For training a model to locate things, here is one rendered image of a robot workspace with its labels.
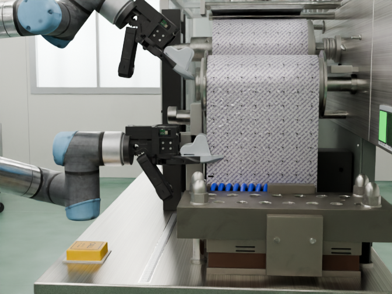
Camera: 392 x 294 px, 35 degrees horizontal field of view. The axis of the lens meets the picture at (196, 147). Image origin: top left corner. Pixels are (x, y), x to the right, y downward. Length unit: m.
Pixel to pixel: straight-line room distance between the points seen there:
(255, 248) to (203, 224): 0.11
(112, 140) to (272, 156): 0.34
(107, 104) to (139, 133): 5.73
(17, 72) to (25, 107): 0.40
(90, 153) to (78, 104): 5.81
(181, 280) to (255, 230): 0.16
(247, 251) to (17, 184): 0.53
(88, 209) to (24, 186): 0.15
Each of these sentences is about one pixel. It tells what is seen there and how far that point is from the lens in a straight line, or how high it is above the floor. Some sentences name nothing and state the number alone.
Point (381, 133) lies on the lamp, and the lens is 1.10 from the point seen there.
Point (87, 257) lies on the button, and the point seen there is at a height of 0.91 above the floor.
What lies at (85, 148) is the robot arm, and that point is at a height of 1.12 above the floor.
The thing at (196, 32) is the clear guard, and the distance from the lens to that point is 2.35.
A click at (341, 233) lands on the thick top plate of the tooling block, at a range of 1.16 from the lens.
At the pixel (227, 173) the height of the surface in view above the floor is 1.06.
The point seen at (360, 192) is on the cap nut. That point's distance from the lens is 1.26.
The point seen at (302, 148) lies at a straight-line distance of 1.32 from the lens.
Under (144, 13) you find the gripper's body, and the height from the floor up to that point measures 1.40.
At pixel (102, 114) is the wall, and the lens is 7.06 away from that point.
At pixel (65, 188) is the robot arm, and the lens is 1.36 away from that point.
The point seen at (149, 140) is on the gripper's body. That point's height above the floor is 1.13.
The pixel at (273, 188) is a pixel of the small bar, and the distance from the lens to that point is 1.26.
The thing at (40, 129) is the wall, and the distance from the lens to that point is 7.27.
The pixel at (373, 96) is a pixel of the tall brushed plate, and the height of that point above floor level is 1.23.
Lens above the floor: 1.28
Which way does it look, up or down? 7 degrees down
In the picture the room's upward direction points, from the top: straight up
